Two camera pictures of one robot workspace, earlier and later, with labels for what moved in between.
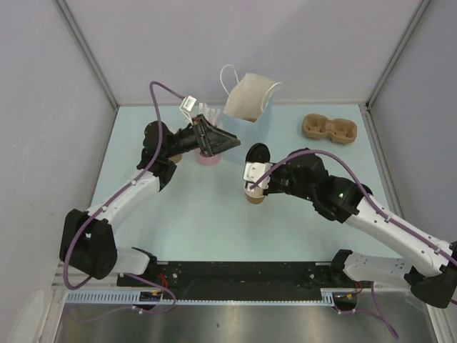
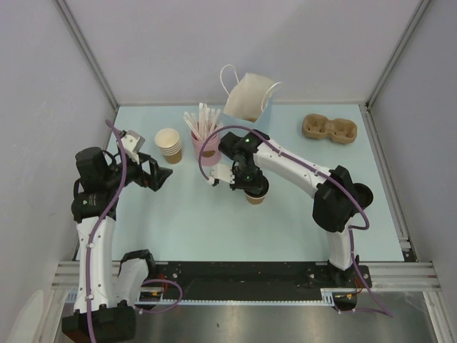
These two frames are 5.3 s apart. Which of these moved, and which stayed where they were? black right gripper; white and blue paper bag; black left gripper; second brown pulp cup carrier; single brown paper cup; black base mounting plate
Moved: black left gripper; black right gripper
Stayed: second brown pulp cup carrier; single brown paper cup; white and blue paper bag; black base mounting plate
